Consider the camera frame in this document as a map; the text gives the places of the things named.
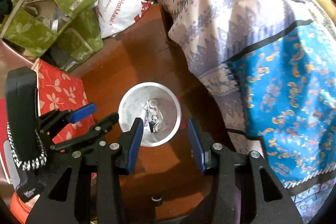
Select white earphones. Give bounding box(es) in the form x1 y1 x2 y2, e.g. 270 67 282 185
144 100 163 133

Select red floral storage box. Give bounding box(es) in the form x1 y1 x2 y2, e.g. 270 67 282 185
32 59 95 143

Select green leaf storage box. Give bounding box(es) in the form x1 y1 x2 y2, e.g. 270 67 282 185
1 0 103 72

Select white red plastic bag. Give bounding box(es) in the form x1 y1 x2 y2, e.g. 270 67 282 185
96 0 152 39

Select patterned patchwork bed sheet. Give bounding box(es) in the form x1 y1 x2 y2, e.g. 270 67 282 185
158 0 335 223

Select black white braided cable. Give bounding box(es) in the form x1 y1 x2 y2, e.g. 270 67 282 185
6 121 48 171

